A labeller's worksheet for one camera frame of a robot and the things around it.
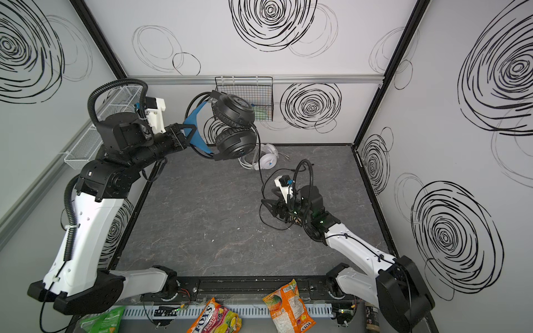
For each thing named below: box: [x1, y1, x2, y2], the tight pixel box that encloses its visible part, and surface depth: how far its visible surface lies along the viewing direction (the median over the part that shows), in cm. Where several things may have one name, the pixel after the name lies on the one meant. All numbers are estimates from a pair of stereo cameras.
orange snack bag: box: [262, 278, 317, 333], surface depth 68 cm
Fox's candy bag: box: [186, 296, 243, 333], surface depth 67 cm
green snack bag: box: [79, 305, 127, 333], surface depth 66 cm
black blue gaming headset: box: [183, 90, 257, 161], surface depth 47 cm
